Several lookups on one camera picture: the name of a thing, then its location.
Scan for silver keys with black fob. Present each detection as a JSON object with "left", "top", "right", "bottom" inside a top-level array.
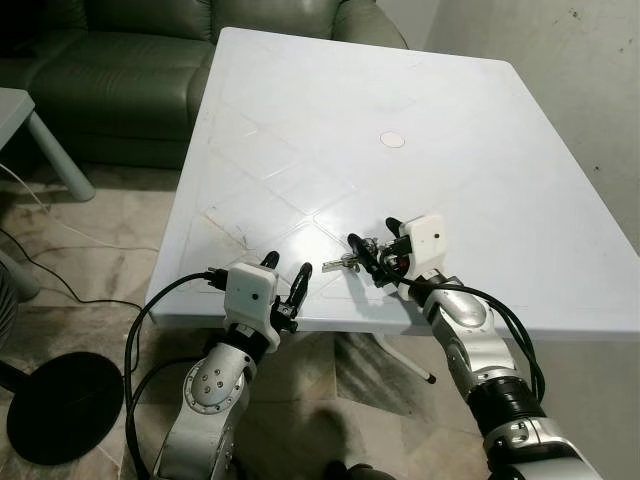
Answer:
[{"left": 322, "top": 252, "right": 367, "bottom": 274}]

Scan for white table leg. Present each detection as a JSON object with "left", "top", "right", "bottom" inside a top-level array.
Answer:
[{"left": 374, "top": 335, "right": 439, "bottom": 385}]

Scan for white plastic table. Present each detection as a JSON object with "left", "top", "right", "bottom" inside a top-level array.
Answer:
[{"left": 147, "top": 27, "right": 640, "bottom": 342}]

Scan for green leather sofa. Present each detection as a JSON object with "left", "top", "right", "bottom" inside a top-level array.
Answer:
[{"left": 0, "top": 0, "right": 409, "bottom": 169}]

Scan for black round stand base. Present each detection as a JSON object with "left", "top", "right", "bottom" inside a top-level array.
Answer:
[{"left": 5, "top": 352, "right": 126, "bottom": 466}]

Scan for grey side table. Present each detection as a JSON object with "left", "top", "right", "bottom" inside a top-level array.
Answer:
[{"left": 0, "top": 88, "right": 97, "bottom": 203}]

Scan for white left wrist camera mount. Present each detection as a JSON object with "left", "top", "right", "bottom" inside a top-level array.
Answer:
[{"left": 222, "top": 262, "right": 282, "bottom": 351}]

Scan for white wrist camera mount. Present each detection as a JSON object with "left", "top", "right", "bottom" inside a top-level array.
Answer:
[
  {"left": 397, "top": 212, "right": 448, "bottom": 301},
  {"left": 222, "top": 262, "right": 282, "bottom": 351}
]

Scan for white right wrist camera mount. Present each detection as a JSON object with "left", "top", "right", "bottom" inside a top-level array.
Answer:
[{"left": 397, "top": 212, "right": 448, "bottom": 301}]

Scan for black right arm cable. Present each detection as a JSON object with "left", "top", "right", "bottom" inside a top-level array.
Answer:
[{"left": 440, "top": 279, "right": 547, "bottom": 407}]

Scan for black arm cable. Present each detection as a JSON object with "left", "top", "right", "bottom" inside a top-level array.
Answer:
[
  {"left": 440, "top": 279, "right": 547, "bottom": 407},
  {"left": 124, "top": 269, "right": 227, "bottom": 480}
]

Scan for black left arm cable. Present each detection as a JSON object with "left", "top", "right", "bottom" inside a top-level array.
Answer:
[{"left": 124, "top": 269, "right": 227, "bottom": 480}]

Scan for black floor cable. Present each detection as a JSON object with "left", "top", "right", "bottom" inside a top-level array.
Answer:
[{"left": 0, "top": 229, "right": 147, "bottom": 307}]

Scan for white floor cable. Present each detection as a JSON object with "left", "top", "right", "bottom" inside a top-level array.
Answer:
[{"left": 0, "top": 163, "right": 161, "bottom": 252}]

